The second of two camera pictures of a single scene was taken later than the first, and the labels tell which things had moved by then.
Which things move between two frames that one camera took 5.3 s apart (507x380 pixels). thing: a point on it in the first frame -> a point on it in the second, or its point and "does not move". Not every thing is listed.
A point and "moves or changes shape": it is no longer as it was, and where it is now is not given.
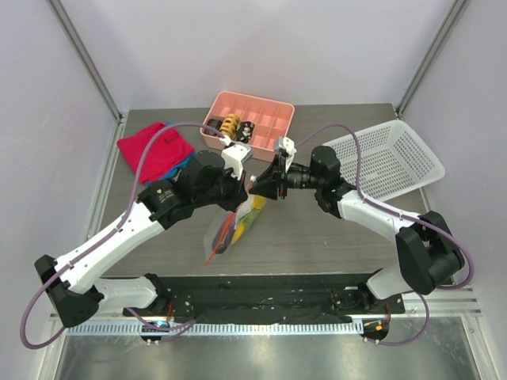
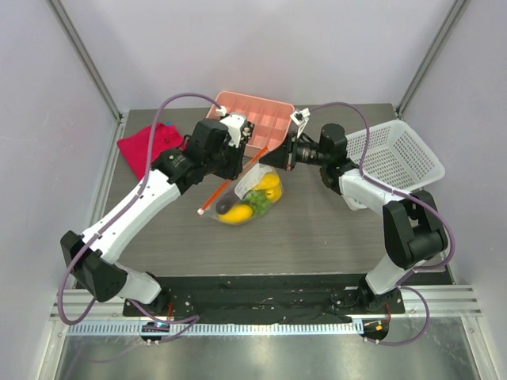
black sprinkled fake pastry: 244,131 does not move
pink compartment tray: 271,119 does not move
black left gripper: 238,191 -> 235,168
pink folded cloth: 165,151 does not move
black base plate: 266,298 does not move
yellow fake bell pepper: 258,203 moves or changes shape
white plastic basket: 393,161 does not move
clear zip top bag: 228,229 moves or changes shape
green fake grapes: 249,218 -> 258,201
